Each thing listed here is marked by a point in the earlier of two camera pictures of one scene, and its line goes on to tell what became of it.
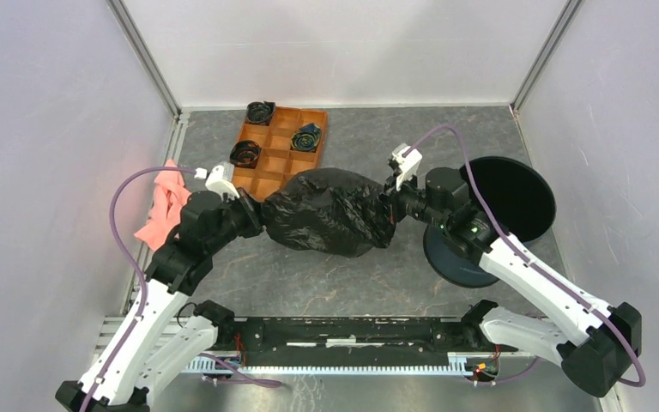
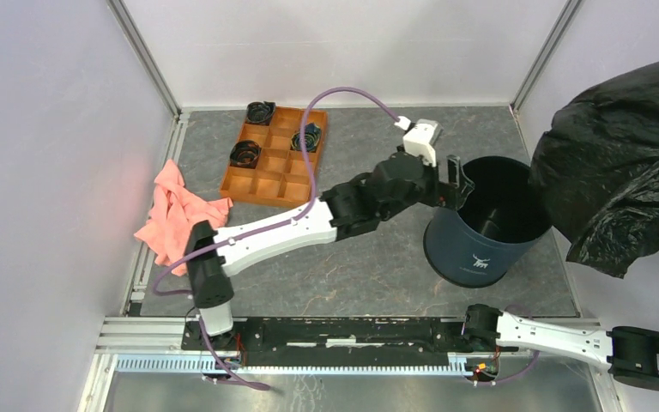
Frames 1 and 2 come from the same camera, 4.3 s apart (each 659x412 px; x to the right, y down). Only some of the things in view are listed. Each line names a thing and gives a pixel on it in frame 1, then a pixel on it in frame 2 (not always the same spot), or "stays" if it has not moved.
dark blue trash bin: [523, 204] stays
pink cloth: [165, 217] stays
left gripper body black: [239, 218] to [432, 191]
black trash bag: [329, 211] to [615, 165]
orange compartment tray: [279, 161] stays
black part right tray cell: [306, 137] stays
